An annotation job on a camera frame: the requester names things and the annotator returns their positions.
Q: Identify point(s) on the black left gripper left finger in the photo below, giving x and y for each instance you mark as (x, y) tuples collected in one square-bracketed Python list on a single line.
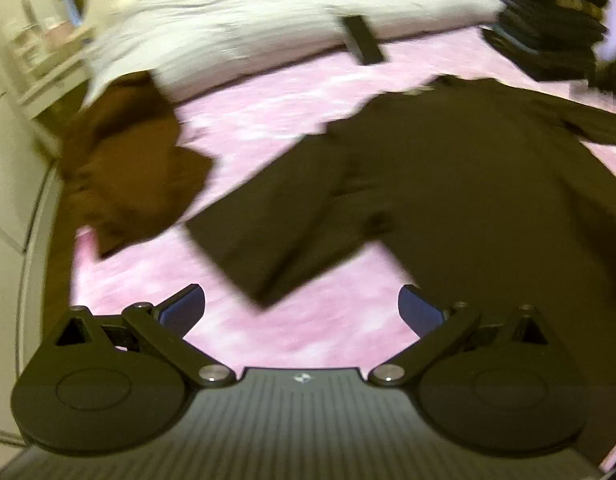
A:
[(101, 384)]

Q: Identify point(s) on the brown crumpled garment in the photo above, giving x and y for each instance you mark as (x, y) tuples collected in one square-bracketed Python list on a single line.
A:
[(127, 176)]

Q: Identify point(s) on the black smartphone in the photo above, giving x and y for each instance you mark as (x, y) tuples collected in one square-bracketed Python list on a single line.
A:
[(361, 41)]

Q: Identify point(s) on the white folded duvet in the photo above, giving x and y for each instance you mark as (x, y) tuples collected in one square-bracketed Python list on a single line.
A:
[(191, 46)]

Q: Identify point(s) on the pink floral bed blanket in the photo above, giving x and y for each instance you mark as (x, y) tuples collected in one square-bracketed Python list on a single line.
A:
[(348, 316)]

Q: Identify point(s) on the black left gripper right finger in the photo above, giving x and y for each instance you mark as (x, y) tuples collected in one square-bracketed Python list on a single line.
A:
[(491, 383)]

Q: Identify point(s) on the stack of folded dark clothes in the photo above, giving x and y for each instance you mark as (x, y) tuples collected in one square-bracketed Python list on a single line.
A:
[(554, 40)]

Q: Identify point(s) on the dark olive long-sleeve garment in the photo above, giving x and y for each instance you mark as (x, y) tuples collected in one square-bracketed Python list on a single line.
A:
[(484, 193)]

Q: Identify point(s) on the white shelf unit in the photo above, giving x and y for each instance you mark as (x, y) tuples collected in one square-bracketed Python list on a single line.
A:
[(48, 50)]

